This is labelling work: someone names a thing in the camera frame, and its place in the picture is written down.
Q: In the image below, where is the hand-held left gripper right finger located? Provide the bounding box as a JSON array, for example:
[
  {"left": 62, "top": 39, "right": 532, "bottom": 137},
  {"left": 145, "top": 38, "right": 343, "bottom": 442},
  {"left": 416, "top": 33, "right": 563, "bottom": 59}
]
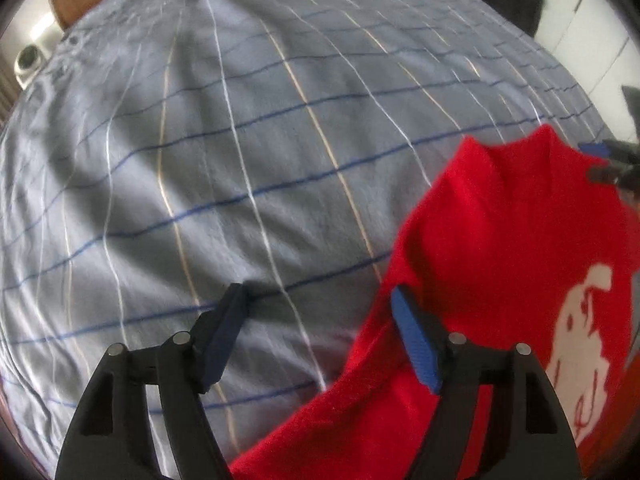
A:
[{"left": 391, "top": 285, "right": 583, "bottom": 480}]

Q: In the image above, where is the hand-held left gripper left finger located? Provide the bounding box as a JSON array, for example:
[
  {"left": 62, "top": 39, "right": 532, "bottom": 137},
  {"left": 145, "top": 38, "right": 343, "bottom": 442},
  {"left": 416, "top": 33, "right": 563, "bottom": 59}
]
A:
[{"left": 55, "top": 284, "right": 249, "bottom": 480}]

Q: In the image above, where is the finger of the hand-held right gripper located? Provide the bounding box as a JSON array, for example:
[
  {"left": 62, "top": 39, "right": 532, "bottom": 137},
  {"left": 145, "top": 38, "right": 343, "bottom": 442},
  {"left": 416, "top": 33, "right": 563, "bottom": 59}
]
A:
[
  {"left": 587, "top": 161, "right": 640, "bottom": 187},
  {"left": 578, "top": 140, "right": 640, "bottom": 162}
]

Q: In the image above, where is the red sweater with white print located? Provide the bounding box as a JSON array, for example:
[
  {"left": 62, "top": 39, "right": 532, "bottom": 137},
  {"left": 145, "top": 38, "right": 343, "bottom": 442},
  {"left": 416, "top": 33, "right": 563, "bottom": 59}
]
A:
[{"left": 230, "top": 124, "right": 640, "bottom": 480}]

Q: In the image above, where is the white wardrobe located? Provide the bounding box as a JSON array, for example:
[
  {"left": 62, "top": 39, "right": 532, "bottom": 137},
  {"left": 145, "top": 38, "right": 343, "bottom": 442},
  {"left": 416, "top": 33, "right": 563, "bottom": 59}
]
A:
[{"left": 535, "top": 0, "right": 640, "bottom": 141}]

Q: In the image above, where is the grey checked bed sheet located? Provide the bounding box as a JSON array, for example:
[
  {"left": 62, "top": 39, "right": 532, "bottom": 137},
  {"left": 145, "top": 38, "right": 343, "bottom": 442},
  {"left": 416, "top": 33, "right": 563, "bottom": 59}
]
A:
[{"left": 0, "top": 0, "right": 608, "bottom": 480}]

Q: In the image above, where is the beige curtain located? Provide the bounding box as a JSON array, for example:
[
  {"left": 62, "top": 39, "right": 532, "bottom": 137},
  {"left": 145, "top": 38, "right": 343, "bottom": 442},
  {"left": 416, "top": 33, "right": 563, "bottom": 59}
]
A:
[{"left": 0, "top": 52, "right": 22, "bottom": 126}]

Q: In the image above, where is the white round device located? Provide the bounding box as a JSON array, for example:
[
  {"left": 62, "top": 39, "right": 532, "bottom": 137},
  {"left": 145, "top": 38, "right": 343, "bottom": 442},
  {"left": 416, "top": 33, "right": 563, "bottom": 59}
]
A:
[{"left": 14, "top": 44, "right": 48, "bottom": 86}]

